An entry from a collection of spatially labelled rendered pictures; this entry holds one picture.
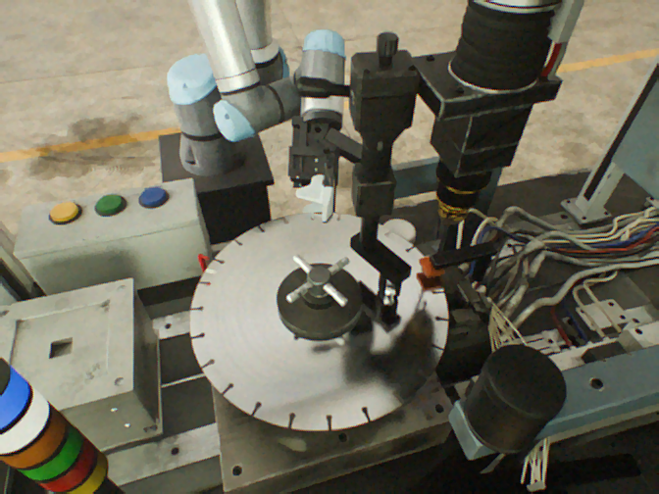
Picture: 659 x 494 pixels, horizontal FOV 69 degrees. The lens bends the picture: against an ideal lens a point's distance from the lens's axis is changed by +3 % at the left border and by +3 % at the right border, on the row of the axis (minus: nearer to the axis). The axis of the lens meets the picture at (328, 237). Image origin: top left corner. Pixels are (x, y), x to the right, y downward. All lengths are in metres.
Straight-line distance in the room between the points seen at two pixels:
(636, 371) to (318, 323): 0.32
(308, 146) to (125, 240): 0.34
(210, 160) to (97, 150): 1.61
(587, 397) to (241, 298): 0.40
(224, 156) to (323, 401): 0.71
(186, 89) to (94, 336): 0.54
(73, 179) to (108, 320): 1.85
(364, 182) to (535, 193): 0.70
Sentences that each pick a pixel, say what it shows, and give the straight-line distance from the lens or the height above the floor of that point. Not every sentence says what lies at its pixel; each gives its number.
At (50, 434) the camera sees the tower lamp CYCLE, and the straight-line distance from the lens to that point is 0.44.
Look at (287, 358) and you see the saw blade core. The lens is 0.57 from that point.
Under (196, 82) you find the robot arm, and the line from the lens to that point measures 1.03.
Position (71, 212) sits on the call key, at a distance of 0.88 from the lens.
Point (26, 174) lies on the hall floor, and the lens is 2.67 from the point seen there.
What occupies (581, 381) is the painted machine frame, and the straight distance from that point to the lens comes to 0.51.
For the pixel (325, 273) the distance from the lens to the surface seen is 0.57.
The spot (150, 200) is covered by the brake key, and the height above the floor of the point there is 0.91.
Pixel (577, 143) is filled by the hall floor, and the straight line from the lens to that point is 2.77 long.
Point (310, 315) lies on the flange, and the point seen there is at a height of 0.96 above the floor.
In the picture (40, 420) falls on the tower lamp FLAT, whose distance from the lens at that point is 0.43.
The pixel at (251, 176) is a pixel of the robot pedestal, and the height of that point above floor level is 0.75.
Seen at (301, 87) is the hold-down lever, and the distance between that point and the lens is 0.48.
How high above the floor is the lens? 1.45
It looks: 47 degrees down
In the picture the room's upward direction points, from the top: straight up
